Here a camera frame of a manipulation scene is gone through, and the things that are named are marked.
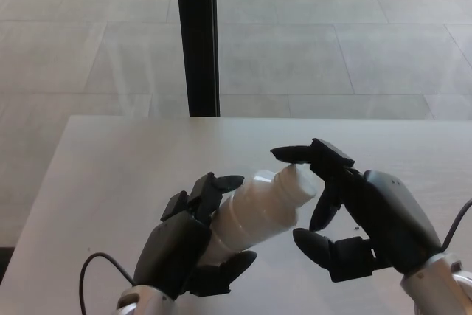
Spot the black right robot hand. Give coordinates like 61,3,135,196
270,137,443,283

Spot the white translucent plastic bottle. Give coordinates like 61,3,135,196
198,169,300,269

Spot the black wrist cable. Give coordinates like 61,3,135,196
78,252,136,315
440,198,472,254

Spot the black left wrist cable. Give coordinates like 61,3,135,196
78,252,136,315

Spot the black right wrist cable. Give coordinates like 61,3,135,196
440,198,472,254

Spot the white plastic bottle cap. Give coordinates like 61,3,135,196
285,165,319,207

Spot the black vertical frame post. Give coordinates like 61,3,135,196
174,0,221,118

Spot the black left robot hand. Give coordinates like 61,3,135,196
132,172,258,300

